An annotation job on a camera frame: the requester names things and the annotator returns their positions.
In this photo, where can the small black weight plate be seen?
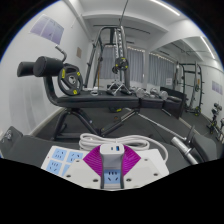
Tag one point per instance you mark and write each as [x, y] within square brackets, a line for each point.
[121, 63]

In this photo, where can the black box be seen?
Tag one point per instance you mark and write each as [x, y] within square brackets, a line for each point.
[175, 103]

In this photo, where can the white charger block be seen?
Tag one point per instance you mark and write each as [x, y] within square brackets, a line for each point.
[111, 160]

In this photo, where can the long ceiling light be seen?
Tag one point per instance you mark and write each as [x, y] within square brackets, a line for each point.
[207, 47]
[165, 7]

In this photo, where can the white power strip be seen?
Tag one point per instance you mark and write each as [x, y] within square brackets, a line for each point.
[58, 157]

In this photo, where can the black squat rack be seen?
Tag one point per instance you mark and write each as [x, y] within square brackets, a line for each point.
[197, 86]

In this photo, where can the black power rack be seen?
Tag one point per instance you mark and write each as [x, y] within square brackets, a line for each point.
[123, 43]

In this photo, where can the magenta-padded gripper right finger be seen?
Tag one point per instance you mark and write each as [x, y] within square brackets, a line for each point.
[143, 171]

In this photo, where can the black weight bench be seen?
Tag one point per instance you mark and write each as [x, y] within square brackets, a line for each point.
[100, 100]

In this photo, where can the small purple wall poster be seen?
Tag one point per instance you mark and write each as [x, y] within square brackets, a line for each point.
[217, 88]

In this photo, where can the brown wall panel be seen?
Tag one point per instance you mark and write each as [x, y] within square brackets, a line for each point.
[79, 52]

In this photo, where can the black padded bench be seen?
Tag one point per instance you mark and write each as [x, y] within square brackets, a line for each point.
[30, 146]

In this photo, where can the black yellow-marked weight plate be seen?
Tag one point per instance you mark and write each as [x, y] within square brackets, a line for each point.
[65, 83]

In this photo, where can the chrome dumbbells group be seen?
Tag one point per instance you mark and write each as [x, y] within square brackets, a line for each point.
[153, 92]

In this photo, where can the grey window curtain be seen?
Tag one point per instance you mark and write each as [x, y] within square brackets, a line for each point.
[161, 70]
[136, 65]

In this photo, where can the silver barbell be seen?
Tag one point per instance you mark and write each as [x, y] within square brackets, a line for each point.
[181, 145]

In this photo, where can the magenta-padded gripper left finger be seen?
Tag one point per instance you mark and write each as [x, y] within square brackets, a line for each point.
[83, 173]

